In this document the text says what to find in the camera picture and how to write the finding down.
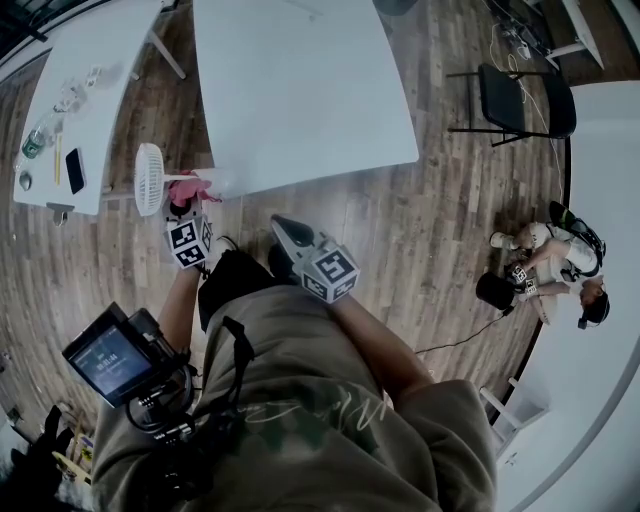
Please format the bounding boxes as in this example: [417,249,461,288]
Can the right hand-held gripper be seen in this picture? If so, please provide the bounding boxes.
[269,214,361,305]

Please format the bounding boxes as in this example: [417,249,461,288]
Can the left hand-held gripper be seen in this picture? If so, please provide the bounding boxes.
[163,197,217,272]

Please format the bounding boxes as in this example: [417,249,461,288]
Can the pink cloth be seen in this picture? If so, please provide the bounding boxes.
[167,169,225,206]

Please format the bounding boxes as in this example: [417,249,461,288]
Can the small white desk fan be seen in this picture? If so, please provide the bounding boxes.
[133,143,241,218]

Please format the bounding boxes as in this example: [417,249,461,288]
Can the person's right forearm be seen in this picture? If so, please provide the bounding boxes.
[327,297,436,406]

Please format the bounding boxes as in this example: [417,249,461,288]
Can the person's left forearm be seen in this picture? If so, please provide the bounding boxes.
[158,267,211,361]

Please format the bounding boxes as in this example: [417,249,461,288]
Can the white standing desk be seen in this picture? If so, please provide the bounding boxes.
[544,0,606,71]

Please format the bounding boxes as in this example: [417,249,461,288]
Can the person's white shoe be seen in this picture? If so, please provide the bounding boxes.
[214,235,240,261]

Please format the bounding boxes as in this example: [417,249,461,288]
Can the person's black trousers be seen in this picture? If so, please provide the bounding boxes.
[197,242,301,331]

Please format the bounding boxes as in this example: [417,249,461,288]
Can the black smartphone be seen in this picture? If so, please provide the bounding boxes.
[64,147,88,196]

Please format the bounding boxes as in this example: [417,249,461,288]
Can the grey table clamp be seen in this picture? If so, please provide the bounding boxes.
[45,202,76,226]

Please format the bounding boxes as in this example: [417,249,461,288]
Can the white table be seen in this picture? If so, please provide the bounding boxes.
[192,0,420,199]
[12,0,189,217]

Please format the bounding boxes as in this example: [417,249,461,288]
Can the clear plastic cup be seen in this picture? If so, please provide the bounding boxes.
[52,82,84,114]

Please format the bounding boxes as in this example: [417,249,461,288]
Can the black chest monitor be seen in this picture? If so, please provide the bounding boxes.
[61,301,171,409]

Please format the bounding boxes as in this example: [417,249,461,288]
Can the person's olive shirt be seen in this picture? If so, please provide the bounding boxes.
[91,284,499,512]

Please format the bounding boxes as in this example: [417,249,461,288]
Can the black bucket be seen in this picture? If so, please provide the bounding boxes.
[475,272,516,307]

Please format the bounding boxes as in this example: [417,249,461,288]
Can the black folding chair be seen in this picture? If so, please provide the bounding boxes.
[446,62,578,148]

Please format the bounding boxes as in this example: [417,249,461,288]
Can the black metal railing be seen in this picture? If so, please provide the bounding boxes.
[0,0,109,44]

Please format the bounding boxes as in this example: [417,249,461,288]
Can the yellow wooden toy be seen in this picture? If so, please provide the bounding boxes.
[52,449,94,484]

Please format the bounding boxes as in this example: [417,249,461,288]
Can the white wooden shelf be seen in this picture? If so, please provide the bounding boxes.
[479,377,551,459]

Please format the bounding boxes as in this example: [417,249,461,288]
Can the black floor cable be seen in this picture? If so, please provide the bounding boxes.
[414,307,516,355]

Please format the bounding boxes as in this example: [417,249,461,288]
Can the black chest camera rig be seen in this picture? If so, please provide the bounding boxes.
[124,308,256,501]

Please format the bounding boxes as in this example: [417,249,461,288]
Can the tangle of cables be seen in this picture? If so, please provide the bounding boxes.
[489,9,546,61]

